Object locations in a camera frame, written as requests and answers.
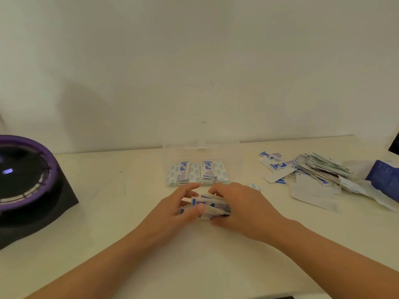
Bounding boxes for dark blue carton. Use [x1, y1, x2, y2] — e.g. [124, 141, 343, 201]
[365, 160, 399, 203]

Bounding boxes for person's right forearm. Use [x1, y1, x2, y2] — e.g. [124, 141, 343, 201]
[279, 218, 399, 299]

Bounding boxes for heap of green-edged thin packets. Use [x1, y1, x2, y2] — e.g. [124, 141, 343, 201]
[296, 152, 355, 185]

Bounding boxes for bundle of bandage packets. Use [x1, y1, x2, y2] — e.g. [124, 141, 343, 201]
[180, 193, 232, 220]

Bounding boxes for person's left forearm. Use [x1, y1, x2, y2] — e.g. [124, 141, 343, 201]
[26, 227, 163, 299]

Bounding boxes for person's right hand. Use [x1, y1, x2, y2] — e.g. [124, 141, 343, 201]
[207, 182, 294, 247]

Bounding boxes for clear plastic storage box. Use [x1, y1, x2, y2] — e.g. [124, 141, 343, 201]
[161, 138, 244, 186]

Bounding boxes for pile of blue white packets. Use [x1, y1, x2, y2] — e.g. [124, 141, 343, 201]
[259, 151, 330, 186]

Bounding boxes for person's left hand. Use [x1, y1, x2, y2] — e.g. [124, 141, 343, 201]
[137, 183, 206, 247]

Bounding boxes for scattered white paper strips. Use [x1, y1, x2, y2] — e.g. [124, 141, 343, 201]
[289, 175, 342, 213]

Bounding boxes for black purple round device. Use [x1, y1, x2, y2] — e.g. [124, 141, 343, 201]
[0, 135, 79, 250]

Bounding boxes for rows of sorted bandage packets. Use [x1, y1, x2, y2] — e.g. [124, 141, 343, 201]
[166, 161, 231, 186]

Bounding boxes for dark object with light edge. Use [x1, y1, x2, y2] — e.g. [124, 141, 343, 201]
[388, 124, 399, 153]

